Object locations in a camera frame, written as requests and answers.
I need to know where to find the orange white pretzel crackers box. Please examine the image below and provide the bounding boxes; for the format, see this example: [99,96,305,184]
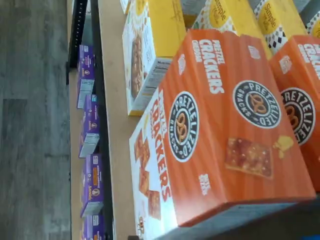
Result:
[268,34,320,193]
[129,28,317,240]

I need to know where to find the purple Annie's snack box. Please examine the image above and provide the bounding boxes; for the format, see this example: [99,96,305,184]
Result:
[76,44,96,110]
[79,153,105,218]
[81,214,106,240]
[78,94,101,159]

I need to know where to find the brown wooden shelf board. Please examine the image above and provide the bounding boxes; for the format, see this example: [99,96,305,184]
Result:
[97,0,141,240]
[66,0,86,240]

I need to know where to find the black metal shelf rack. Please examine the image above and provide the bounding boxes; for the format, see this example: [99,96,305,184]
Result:
[65,0,141,240]

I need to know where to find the Simple Mills box brown cookies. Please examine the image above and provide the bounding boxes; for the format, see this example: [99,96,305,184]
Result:
[121,0,187,117]

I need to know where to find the yellow white Simple Mills box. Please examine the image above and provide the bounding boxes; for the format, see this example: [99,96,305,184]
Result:
[191,0,273,61]
[253,0,308,55]
[305,13,320,38]

